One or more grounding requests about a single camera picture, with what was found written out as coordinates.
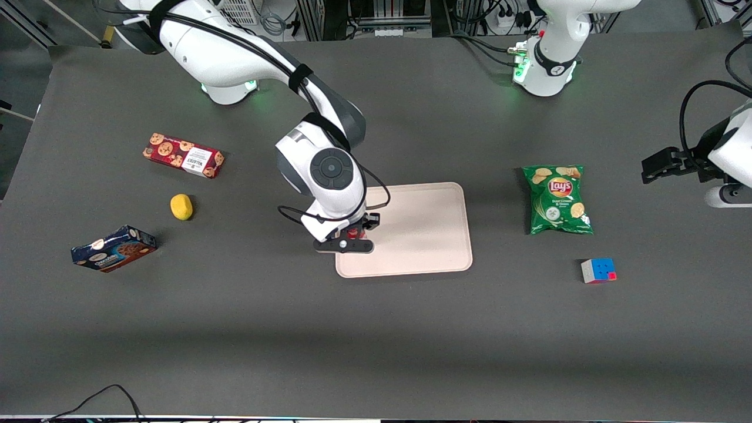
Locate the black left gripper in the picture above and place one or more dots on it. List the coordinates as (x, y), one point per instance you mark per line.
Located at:
(697, 163)

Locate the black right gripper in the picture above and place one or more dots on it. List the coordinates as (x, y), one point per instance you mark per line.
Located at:
(369, 221)

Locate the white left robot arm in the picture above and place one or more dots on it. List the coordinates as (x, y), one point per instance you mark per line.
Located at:
(558, 53)

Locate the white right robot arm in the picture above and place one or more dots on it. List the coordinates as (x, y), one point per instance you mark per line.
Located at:
(235, 53)

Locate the beige plastic tray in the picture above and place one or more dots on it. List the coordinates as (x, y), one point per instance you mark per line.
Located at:
(423, 229)

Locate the green Lay's chips bag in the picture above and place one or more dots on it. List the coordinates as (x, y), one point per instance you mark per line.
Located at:
(557, 200)

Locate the Rubik's cube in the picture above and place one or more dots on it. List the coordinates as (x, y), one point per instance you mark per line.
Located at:
(598, 271)

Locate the yellow lemon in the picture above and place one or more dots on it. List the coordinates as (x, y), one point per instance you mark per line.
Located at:
(181, 207)

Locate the red cookie box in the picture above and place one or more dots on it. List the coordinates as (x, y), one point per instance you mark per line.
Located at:
(183, 155)

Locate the white power strip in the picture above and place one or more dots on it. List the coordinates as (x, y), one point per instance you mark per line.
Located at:
(504, 20)

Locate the white perforated box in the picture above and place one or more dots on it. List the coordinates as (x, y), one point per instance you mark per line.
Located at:
(238, 10)

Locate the blue chocolate cookie box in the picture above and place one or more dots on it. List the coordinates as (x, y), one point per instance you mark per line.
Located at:
(113, 249)

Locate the yellow black pole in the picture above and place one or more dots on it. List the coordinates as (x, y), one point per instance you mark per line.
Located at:
(108, 32)

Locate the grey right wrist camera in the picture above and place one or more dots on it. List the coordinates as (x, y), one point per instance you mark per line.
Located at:
(346, 245)

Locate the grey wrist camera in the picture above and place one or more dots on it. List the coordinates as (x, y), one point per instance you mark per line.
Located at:
(728, 195)
(346, 245)

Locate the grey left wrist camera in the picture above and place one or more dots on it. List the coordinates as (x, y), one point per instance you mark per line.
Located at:
(728, 195)

